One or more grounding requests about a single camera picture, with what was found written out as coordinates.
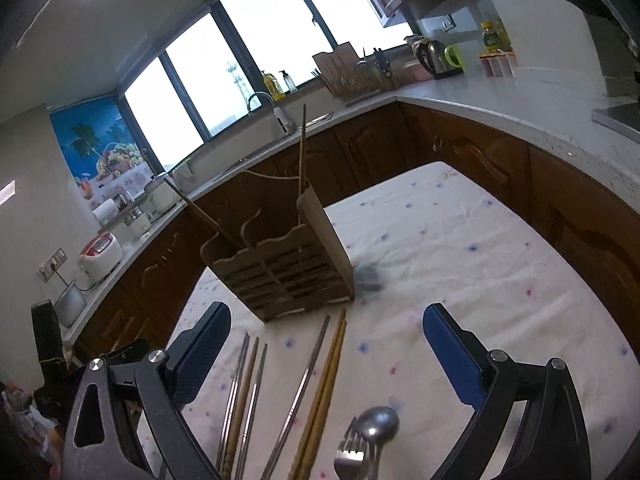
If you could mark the paper towel roll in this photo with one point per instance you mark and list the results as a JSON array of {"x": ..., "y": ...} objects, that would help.
[{"x": 105, "y": 215}]

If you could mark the wooden cutting board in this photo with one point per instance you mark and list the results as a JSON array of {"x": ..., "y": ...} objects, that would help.
[{"x": 335, "y": 62}]

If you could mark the green cup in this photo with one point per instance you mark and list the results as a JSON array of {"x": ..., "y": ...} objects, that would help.
[{"x": 456, "y": 59}]

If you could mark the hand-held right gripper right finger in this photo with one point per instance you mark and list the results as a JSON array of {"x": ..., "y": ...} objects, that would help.
[{"x": 450, "y": 355}]

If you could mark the pink plastic container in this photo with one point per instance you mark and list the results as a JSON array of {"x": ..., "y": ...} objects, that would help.
[{"x": 415, "y": 71}]

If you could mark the spice jar rack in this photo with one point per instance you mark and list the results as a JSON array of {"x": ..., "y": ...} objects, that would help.
[{"x": 497, "y": 64}]

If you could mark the steel cooktop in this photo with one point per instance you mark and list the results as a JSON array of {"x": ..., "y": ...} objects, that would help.
[{"x": 620, "y": 120}]

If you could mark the grey dish cloth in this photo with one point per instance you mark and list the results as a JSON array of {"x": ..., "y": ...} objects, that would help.
[{"x": 182, "y": 172}]

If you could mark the yellow cooking oil bottle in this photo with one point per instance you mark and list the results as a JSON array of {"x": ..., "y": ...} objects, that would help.
[{"x": 494, "y": 39}]

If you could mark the large kitchen window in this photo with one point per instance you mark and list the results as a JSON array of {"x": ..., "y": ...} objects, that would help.
[{"x": 270, "y": 35}]

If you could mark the wall socket strip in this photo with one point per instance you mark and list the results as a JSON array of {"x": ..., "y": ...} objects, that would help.
[{"x": 52, "y": 263}]

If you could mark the steel kitchen sink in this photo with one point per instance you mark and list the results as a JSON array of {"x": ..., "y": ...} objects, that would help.
[{"x": 270, "y": 147}]

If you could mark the metal spoon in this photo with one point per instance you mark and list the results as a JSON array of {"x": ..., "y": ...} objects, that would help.
[{"x": 377, "y": 422}]

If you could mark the metal fork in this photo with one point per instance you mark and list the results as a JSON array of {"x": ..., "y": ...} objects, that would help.
[{"x": 347, "y": 460}]

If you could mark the clear soap dispenser bottle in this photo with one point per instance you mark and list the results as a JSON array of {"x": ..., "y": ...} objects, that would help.
[{"x": 288, "y": 84}]

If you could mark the small white kitchen appliance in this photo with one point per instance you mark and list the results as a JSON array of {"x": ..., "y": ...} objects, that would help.
[{"x": 135, "y": 222}]

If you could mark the wall outlet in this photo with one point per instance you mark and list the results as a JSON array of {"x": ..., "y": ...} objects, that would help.
[{"x": 448, "y": 22}]

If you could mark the white floral tablecloth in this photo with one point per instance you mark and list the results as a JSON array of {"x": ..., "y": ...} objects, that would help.
[{"x": 450, "y": 240}]

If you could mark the white and red rice cooker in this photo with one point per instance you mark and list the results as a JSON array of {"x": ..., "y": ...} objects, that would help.
[{"x": 102, "y": 255}]

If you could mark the wooden knife block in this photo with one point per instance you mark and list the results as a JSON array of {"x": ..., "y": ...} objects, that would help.
[{"x": 384, "y": 67}]

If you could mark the brown wooden base cabinets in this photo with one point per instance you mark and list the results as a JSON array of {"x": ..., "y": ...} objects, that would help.
[{"x": 475, "y": 145}]

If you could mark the metal pot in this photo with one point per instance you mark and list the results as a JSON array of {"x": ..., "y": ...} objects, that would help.
[{"x": 70, "y": 305}]

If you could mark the steel electric kettle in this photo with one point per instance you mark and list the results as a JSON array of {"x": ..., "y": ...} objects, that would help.
[{"x": 432, "y": 57}]

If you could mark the chrome kitchen faucet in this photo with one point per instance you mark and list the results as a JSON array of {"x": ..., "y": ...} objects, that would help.
[{"x": 280, "y": 117}]

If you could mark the white kitchen countertop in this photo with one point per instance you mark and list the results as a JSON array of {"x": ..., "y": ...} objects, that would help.
[{"x": 500, "y": 97}]

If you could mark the tropical fruit wall poster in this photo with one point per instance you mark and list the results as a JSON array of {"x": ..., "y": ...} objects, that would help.
[{"x": 95, "y": 135}]

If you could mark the white cooker with lid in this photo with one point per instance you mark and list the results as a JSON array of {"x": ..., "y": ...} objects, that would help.
[{"x": 161, "y": 195}]

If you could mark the wooden utensil holder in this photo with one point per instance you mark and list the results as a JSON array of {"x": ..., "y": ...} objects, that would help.
[{"x": 300, "y": 270}]

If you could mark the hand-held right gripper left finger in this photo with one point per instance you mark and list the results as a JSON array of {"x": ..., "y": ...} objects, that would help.
[{"x": 200, "y": 345}]

